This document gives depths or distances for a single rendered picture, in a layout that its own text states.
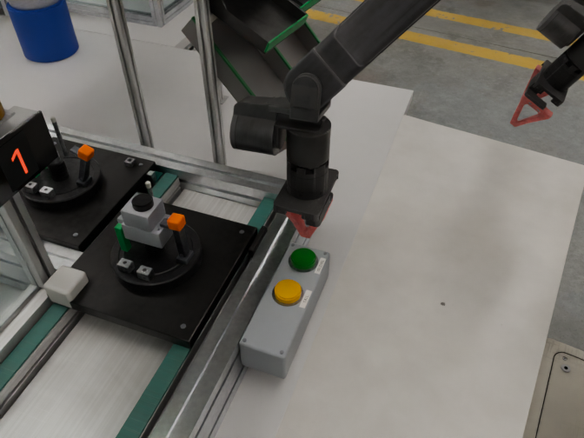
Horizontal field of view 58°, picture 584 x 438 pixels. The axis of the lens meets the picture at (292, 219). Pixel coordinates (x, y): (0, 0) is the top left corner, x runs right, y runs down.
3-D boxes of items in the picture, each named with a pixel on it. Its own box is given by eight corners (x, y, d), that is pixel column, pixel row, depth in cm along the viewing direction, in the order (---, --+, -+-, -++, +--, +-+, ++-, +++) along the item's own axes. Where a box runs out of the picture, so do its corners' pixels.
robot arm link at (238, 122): (321, 76, 60) (335, 63, 67) (225, 63, 62) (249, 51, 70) (310, 175, 66) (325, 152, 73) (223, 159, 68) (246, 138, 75)
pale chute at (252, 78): (310, 121, 109) (325, 112, 106) (277, 154, 101) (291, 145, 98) (223, 4, 103) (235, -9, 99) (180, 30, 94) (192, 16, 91)
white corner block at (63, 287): (93, 288, 82) (86, 271, 80) (75, 310, 79) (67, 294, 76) (68, 280, 84) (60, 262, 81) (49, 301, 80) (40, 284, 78)
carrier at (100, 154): (157, 169, 104) (144, 114, 95) (81, 255, 87) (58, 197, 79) (55, 143, 110) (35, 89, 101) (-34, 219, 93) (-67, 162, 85)
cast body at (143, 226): (176, 229, 81) (169, 195, 76) (162, 249, 78) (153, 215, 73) (129, 216, 83) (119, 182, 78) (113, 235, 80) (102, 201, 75)
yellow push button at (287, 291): (304, 290, 82) (304, 282, 80) (295, 310, 79) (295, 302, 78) (280, 283, 83) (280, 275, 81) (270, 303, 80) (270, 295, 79)
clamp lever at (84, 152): (91, 177, 94) (95, 149, 89) (84, 184, 93) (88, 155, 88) (74, 168, 94) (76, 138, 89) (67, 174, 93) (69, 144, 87)
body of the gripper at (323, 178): (272, 214, 73) (270, 172, 68) (297, 170, 80) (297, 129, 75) (317, 225, 71) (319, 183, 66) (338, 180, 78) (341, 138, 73)
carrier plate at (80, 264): (257, 235, 91) (257, 226, 89) (190, 349, 74) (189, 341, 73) (136, 202, 97) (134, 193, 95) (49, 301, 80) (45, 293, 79)
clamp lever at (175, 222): (193, 250, 81) (184, 214, 76) (187, 260, 80) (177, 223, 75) (172, 245, 82) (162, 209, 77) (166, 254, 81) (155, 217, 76)
